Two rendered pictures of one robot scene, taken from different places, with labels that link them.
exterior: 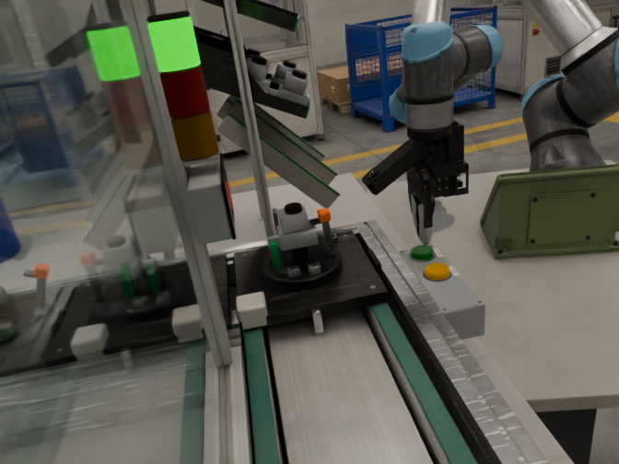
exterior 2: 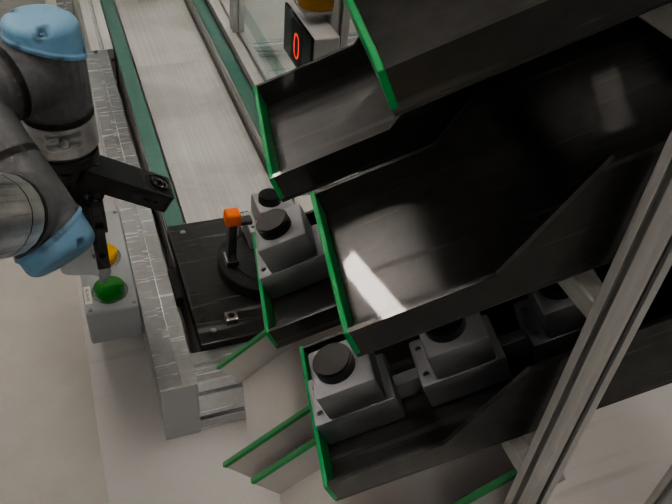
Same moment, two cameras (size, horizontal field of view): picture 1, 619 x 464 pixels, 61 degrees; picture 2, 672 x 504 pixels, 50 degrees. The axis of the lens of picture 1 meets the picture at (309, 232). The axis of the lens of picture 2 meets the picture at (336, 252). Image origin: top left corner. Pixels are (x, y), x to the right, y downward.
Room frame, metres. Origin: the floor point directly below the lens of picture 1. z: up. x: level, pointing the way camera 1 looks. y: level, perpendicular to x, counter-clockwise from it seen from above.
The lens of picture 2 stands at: (1.55, -0.12, 1.67)
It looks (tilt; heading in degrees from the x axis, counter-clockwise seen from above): 41 degrees down; 162
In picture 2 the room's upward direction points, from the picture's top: 6 degrees clockwise
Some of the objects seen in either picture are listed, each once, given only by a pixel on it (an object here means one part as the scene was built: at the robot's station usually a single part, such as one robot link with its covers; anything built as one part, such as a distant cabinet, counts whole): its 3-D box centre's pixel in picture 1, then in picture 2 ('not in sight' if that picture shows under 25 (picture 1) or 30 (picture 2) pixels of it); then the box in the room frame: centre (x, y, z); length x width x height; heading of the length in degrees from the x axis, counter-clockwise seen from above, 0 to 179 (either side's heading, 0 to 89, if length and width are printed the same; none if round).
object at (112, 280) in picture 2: (422, 254); (109, 290); (0.82, -0.19, 0.96); 0.04 x 0.04 x 0.02
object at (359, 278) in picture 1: (303, 274); (267, 270); (0.81, 0.02, 0.96); 0.24 x 0.24 x 0.02; 6
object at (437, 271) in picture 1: (437, 272); (103, 256); (0.75, -0.20, 0.96); 0.04 x 0.04 x 0.02
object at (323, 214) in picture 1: (321, 231); (237, 233); (0.81, -0.02, 1.04); 0.04 x 0.02 x 0.08; 96
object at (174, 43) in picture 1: (172, 44); not in sight; (0.61, 0.12, 1.38); 0.05 x 0.05 x 0.05
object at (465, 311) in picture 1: (437, 288); (106, 272); (0.75, -0.20, 0.93); 0.21 x 0.07 x 0.06; 6
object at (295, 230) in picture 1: (289, 225); (276, 214); (0.81, 0.03, 1.06); 0.08 x 0.04 x 0.07; 96
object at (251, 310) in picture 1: (251, 310); (311, 212); (0.70, 0.11, 0.97); 0.05 x 0.05 x 0.04; 6
